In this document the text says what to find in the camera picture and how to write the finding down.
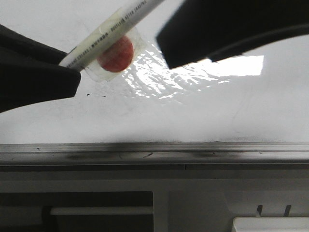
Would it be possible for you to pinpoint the right metal hook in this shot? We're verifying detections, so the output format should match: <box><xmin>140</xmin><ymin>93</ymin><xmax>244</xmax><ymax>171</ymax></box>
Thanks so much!
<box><xmin>283</xmin><ymin>205</ymin><xmax>292</xmax><ymax>217</ymax></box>

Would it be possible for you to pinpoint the red round magnet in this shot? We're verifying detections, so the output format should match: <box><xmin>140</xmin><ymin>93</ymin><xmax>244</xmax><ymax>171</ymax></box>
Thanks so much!
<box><xmin>97</xmin><ymin>36</ymin><xmax>134</xmax><ymax>73</ymax></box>

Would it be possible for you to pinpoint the clear adhesive tape piece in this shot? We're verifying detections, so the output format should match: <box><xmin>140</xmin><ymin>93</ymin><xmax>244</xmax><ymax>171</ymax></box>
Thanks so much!
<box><xmin>85</xmin><ymin>26</ymin><xmax>145</xmax><ymax>82</ymax></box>

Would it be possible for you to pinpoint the metal hook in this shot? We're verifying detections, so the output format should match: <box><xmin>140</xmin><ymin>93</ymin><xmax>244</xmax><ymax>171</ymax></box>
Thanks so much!
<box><xmin>256</xmin><ymin>205</ymin><xmax>263</xmax><ymax>217</ymax></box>
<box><xmin>283</xmin><ymin>205</ymin><xmax>292</xmax><ymax>217</ymax></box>

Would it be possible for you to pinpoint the white box lower right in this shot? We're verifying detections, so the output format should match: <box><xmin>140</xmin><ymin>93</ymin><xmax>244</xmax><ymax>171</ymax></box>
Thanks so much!
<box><xmin>231</xmin><ymin>217</ymin><xmax>309</xmax><ymax>232</ymax></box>

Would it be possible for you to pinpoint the white whiteboard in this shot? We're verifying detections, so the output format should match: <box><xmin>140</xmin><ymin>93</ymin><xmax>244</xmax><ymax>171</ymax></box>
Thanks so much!
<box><xmin>0</xmin><ymin>0</ymin><xmax>309</xmax><ymax>144</ymax></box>

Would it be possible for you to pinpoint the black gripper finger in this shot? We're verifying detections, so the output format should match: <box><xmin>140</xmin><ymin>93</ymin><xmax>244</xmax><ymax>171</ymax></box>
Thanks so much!
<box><xmin>0</xmin><ymin>26</ymin><xmax>81</xmax><ymax>112</ymax></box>
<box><xmin>156</xmin><ymin>0</ymin><xmax>309</xmax><ymax>69</ymax></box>

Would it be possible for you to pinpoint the white black whiteboard marker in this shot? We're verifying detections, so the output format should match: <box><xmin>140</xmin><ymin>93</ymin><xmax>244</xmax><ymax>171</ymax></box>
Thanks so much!
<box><xmin>59</xmin><ymin>0</ymin><xmax>162</xmax><ymax>72</ymax></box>

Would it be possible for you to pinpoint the aluminium whiteboard tray rail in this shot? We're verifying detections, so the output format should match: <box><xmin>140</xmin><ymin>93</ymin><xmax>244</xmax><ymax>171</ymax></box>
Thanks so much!
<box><xmin>0</xmin><ymin>142</ymin><xmax>309</xmax><ymax>166</ymax></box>

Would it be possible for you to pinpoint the white horizontal bar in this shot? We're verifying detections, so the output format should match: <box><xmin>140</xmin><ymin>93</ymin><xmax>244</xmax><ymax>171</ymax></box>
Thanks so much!
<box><xmin>50</xmin><ymin>206</ymin><xmax>154</xmax><ymax>216</ymax></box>

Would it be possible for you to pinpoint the left metal hook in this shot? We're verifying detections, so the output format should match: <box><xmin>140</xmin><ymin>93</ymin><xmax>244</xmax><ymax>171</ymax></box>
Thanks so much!
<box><xmin>256</xmin><ymin>205</ymin><xmax>263</xmax><ymax>217</ymax></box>

